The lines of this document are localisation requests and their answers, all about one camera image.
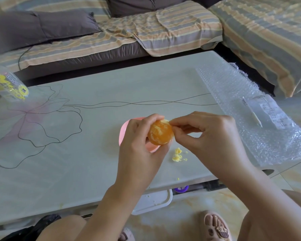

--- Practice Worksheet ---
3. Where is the small white pith clump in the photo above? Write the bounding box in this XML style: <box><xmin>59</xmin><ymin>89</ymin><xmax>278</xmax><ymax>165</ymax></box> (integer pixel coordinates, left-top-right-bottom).
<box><xmin>172</xmin><ymin>147</ymin><xmax>188</xmax><ymax>163</ymax></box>

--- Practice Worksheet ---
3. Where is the person's right forearm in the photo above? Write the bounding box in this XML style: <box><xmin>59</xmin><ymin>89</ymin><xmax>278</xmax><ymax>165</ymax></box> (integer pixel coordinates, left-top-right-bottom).
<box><xmin>229</xmin><ymin>165</ymin><xmax>301</xmax><ymax>241</ymax></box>

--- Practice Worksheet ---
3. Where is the black box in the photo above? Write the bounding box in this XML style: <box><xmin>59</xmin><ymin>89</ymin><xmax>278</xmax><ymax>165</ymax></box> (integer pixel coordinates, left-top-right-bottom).
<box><xmin>205</xmin><ymin>180</ymin><xmax>224</xmax><ymax>191</ymax></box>

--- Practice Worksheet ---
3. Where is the clear plastic bag paper label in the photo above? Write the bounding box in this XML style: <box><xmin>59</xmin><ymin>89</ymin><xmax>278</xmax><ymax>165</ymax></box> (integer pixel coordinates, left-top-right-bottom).
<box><xmin>242</xmin><ymin>94</ymin><xmax>295</xmax><ymax>130</ymax></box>

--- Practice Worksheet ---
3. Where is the person's right leg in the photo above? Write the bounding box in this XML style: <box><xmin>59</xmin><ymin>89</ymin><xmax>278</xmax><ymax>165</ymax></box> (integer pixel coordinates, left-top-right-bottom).
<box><xmin>237</xmin><ymin>189</ymin><xmax>301</xmax><ymax>241</ymax></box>

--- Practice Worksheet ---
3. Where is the person's right foot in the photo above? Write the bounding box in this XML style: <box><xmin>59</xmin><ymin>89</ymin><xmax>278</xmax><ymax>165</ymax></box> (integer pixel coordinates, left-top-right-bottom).
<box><xmin>200</xmin><ymin>211</ymin><xmax>232</xmax><ymax>241</ymax></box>

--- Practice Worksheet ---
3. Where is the striped sofa sheet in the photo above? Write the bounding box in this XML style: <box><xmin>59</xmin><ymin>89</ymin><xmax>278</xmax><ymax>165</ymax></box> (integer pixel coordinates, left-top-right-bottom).
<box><xmin>0</xmin><ymin>0</ymin><xmax>223</xmax><ymax>73</ymax></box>
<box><xmin>208</xmin><ymin>0</ymin><xmax>301</xmax><ymax>98</ymax></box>

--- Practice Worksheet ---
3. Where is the thin white stick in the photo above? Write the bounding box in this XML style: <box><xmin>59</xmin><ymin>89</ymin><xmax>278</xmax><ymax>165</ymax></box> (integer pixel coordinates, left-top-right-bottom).
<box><xmin>242</xmin><ymin>97</ymin><xmax>263</xmax><ymax>128</ymax></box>

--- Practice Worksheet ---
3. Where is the person's left foot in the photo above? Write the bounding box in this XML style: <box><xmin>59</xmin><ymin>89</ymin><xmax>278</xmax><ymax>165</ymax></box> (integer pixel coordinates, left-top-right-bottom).
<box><xmin>118</xmin><ymin>228</ymin><xmax>135</xmax><ymax>241</ymax></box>

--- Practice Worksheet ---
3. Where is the white plastic container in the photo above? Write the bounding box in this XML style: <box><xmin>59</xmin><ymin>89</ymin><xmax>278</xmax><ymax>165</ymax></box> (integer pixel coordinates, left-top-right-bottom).
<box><xmin>131</xmin><ymin>189</ymin><xmax>173</xmax><ymax>216</ymax></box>

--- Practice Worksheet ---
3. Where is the person's left hand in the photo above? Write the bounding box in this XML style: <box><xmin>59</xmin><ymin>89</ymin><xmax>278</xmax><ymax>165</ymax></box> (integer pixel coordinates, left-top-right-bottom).
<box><xmin>113</xmin><ymin>113</ymin><xmax>172</xmax><ymax>201</ymax></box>

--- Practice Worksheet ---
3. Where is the grey upright cushion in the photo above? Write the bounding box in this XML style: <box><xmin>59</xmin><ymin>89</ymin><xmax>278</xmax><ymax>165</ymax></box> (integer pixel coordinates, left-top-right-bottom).
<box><xmin>105</xmin><ymin>0</ymin><xmax>190</xmax><ymax>18</ymax></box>

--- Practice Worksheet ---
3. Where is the person's foot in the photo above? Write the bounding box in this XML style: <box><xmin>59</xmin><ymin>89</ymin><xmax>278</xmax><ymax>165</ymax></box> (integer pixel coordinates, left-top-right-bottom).
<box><xmin>200</xmin><ymin>211</ymin><xmax>232</xmax><ymax>241</ymax></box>
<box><xmin>118</xmin><ymin>228</ymin><xmax>135</xmax><ymax>241</ymax></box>

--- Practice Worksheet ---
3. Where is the black plastic bag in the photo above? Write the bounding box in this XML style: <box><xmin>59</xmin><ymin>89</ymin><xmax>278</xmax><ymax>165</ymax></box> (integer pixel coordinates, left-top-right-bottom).
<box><xmin>0</xmin><ymin>214</ymin><xmax>62</xmax><ymax>241</ymax></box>

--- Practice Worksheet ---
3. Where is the orange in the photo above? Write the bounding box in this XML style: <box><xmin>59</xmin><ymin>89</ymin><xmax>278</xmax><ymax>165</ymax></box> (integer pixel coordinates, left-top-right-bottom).
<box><xmin>147</xmin><ymin>119</ymin><xmax>175</xmax><ymax>146</ymax></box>

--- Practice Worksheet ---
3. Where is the clear bubble wrap sheet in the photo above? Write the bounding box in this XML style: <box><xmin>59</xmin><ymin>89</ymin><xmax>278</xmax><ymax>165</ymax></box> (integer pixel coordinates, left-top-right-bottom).
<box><xmin>195</xmin><ymin>62</ymin><xmax>301</xmax><ymax>166</ymax></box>

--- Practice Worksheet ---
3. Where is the dark purple cushion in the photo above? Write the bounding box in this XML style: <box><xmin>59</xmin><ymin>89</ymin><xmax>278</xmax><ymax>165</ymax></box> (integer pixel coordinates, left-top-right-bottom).
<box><xmin>190</xmin><ymin>0</ymin><xmax>231</xmax><ymax>9</ymax></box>

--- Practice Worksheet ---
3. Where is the dark brown sofa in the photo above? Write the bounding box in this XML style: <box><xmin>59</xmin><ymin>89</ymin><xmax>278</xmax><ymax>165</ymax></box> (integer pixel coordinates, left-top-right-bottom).
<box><xmin>15</xmin><ymin>42</ymin><xmax>275</xmax><ymax>96</ymax></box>

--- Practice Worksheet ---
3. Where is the person's right hand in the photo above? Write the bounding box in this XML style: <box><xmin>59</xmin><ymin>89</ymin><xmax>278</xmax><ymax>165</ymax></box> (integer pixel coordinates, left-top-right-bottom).
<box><xmin>169</xmin><ymin>111</ymin><xmax>254</xmax><ymax>183</ymax></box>

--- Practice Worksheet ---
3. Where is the black cable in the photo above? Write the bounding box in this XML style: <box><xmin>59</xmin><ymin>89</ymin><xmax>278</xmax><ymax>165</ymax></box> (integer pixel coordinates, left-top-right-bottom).
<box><xmin>18</xmin><ymin>46</ymin><xmax>33</xmax><ymax>71</ymax></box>

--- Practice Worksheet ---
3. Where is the person's leg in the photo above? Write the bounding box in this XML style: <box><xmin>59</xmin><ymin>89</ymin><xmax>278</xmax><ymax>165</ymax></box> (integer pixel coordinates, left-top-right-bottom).
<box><xmin>237</xmin><ymin>189</ymin><xmax>301</xmax><ymax>241</ymax></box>
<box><xmin>36</xmin><ymin>214</ymin><xmax>87</xmax><ymax>241</ymax></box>

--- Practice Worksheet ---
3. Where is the person's left forearm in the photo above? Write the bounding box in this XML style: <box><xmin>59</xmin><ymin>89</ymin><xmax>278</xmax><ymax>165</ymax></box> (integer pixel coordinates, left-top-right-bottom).
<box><xmin>76</xmin><ymin>185</ymin><xmax>145</xmax><ymax>241</ymax></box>

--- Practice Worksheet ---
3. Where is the clear bottle yellow label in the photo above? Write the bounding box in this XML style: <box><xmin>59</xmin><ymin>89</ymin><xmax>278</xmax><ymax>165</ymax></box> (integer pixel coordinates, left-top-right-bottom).
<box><xmin>0</xmin><ymin>64</ymin><xmax>30</xmax><ymax>102</ymax></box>

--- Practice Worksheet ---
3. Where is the grey flat pillow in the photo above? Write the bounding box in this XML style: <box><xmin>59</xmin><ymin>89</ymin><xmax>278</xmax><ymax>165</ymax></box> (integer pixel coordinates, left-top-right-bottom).
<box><xmin>0</xmin><ymin>10</ymin><xmax>102</xmax><ymax>58</ymax></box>

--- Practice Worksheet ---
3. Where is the person's left leg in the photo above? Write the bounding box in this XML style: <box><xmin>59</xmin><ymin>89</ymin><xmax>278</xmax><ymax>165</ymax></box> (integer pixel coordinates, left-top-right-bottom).
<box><xmin>36</xmin><ymin>214</ymin><xmax>87</xmax><ymax>241</ymax></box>

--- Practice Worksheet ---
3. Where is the pink plastic dish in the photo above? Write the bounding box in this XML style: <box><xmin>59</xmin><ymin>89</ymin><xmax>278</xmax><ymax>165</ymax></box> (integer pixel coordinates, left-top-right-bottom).
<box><xmin>118</xmin><ymin>117</ymin><xmax>161</xmax><ymax>153</ymax></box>

